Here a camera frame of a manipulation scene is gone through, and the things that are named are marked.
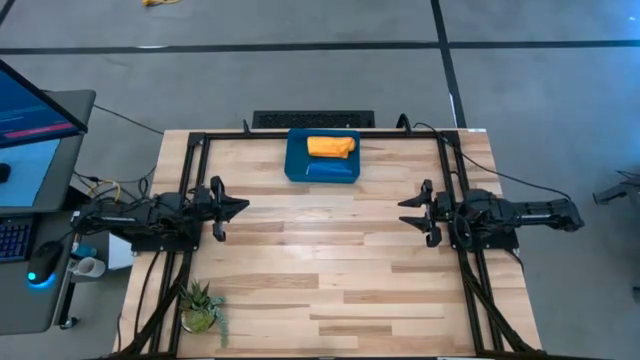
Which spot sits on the black keyboard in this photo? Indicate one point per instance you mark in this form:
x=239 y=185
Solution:
x=12 y=240

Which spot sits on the black perforated panel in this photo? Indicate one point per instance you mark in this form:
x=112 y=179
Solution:
x=312 y=119

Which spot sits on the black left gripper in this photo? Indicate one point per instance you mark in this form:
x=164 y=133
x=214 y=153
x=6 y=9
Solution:
x=217 y=210

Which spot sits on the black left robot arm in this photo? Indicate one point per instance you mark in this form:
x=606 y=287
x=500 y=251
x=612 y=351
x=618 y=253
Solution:
x=145 y=215

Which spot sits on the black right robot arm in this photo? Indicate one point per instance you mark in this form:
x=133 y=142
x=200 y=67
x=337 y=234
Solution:
x=515 y=212

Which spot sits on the blue microfiber towel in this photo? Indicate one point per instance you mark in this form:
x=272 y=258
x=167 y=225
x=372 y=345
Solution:
x=330 y=169

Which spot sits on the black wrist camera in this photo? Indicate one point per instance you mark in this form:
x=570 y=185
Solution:
x=445 y=206
x=201 y=196

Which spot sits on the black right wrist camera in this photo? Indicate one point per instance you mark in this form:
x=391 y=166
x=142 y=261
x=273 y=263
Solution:
x=445 y=206

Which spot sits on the black aluminium table frame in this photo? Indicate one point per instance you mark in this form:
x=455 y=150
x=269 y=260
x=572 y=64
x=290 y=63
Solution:
x=385 y=134

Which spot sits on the white mug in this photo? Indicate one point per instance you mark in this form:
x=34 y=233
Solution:
x=90 y=266

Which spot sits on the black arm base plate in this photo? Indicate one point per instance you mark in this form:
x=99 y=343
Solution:
x=165 y=246
x=500 y=245

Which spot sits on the orange microfiber towel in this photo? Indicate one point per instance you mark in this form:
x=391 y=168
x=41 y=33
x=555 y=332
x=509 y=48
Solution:
x=330 y=146

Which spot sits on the computer monitor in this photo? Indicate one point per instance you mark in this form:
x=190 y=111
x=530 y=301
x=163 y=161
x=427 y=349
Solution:
x=30 y=115

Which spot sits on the white box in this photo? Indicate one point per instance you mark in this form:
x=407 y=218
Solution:
x=120 y=257

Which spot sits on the grey workstation cart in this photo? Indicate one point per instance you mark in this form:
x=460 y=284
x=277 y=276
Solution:
x=50 y=175

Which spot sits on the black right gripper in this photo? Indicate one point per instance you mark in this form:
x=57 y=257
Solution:
x=432 y=215

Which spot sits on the black computer mouse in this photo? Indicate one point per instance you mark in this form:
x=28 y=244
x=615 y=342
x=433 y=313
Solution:
x=44 y=262

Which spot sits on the teal bottle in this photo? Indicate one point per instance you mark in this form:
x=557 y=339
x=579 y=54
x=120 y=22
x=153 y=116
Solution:
x=86 y=250

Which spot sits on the blue plastic basket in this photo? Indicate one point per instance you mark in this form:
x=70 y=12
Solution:
x=297 y=160

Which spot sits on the potted succulent plant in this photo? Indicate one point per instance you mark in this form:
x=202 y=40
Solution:
x=200 y=310

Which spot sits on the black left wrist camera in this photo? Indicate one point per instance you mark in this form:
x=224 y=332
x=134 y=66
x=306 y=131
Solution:
x=201 y=196

